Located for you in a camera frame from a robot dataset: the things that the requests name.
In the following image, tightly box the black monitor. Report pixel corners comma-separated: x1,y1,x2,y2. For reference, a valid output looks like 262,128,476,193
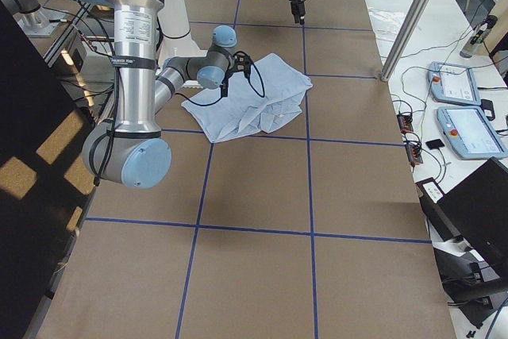
416,158,507,329

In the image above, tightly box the light blue button shirt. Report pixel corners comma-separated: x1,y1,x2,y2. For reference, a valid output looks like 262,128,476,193
182,53,313,143

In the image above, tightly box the blue teach pendant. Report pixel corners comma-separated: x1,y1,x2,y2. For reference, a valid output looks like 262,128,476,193
428,61,481,106
436,106,507,160

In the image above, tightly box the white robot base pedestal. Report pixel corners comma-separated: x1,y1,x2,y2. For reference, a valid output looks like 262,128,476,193
157,0,207,68

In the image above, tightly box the clear plastic bag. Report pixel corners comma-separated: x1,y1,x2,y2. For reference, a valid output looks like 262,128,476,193
368,7,406,42

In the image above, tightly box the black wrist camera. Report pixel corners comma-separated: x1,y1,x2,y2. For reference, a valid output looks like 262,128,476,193
231,51,252,79

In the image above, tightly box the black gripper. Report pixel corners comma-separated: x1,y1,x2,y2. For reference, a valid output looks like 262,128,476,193
289,0,306,25
220,64,238,97

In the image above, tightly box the upper blue teach pendant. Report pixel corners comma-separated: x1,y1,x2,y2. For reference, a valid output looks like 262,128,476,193
428,61,481,106

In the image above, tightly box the aluminium frame post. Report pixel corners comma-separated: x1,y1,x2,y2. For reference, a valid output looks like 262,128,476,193
379,0,429,82

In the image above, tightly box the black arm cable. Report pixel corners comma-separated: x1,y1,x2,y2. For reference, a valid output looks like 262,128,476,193
174,51,266,107

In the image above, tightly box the lower blue teach pendant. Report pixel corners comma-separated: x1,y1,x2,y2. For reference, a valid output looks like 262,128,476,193
436,106,507,160

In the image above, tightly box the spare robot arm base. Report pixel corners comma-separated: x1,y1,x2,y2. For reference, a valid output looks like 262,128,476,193
1,0,64,37

